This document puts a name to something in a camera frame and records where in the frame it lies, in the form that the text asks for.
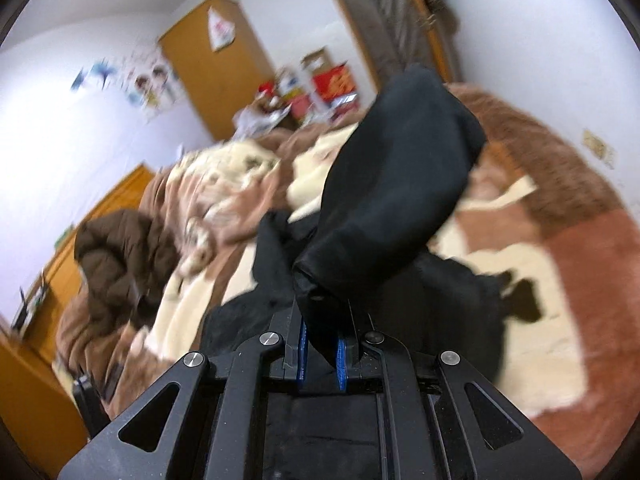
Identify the cartoon wall poster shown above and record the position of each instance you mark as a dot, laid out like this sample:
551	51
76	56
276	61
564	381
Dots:
152	82

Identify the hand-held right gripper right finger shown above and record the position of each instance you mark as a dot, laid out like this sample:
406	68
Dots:
342	362

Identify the wooden headboard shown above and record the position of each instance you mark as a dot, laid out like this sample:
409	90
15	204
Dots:
100	200

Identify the white plastic bag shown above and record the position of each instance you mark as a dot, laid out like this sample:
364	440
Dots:
220	30

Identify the wooden cabinet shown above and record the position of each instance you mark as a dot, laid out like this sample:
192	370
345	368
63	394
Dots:
35	400

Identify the brown puffer jacket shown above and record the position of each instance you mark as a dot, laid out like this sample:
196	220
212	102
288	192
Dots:
125	255

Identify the wooden door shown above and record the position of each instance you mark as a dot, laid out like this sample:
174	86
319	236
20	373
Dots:
385	20

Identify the red box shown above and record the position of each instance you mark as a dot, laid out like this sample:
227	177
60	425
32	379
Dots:
335	85

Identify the wooden wardrobe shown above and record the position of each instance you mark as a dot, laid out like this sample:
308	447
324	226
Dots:
235	90

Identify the cardboard box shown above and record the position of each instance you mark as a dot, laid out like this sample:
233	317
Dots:
314	60

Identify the black puffer jacket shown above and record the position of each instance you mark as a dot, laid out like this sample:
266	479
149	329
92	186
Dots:
400	175

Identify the wall plate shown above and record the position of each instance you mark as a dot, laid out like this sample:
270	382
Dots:
598	149

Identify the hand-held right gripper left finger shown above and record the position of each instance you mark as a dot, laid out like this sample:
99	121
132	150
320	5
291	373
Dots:
303	360

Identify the brown and cream plush blanket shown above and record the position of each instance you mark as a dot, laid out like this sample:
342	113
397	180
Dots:
575	270

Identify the pile of clutter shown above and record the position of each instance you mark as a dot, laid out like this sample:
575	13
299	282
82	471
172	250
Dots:
272	105

